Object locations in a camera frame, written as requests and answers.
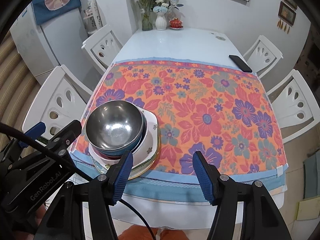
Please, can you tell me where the blue steel bowl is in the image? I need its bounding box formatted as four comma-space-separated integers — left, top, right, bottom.
85, 100, 146, 153

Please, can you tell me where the large white floral plate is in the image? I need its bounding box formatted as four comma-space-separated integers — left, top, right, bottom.
88, 107, 158, 170

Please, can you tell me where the small white floral plate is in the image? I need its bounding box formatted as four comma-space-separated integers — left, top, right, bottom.
92, 129, 162, 174

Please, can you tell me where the red steel bowl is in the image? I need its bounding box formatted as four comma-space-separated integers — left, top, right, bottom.
96, 150, 123, 159

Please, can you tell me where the person's hand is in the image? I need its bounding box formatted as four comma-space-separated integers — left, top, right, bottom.
26, 204, 47, 239

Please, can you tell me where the white chair near left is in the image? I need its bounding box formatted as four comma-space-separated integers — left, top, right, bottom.
22, 64, 93, 140

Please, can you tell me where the white chair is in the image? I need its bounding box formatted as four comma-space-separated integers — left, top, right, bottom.
243, 35, 283, 79
22, 64, 93, 140
266, 69, 319, 143
81, 24, 122, 75

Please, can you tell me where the white refrigerator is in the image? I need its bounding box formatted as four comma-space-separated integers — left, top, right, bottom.
10, 0, 101, 88

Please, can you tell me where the white chair far left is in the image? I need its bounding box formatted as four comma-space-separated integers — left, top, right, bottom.
81, 24, 122, 75

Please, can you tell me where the floral orange tablecloth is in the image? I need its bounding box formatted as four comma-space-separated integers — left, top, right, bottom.
80, 58, 288, 202

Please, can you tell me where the white chair near right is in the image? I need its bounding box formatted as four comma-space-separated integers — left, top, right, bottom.
266, 69, 319, 143

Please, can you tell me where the white ceramic vase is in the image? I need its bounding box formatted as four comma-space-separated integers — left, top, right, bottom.
155, 14, 167, 31

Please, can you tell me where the black smartphone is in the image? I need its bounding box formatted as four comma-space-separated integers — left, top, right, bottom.
229, 55, 252, 73

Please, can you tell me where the white chair far right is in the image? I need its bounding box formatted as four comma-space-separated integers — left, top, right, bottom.
243, 35, 283, 79

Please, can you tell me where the red lidded cup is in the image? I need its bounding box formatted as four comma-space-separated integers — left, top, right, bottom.
169, 18, 183, 30

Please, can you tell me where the lower small framed picture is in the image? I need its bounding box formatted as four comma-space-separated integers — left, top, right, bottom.
278, 2, 296, 26

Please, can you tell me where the small framed picture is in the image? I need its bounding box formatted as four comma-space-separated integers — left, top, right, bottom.
278, 2, 296, 26
283, 0, 298, 10

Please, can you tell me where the upper small framed picture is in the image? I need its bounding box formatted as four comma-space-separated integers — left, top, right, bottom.
283, 0, 298, 10

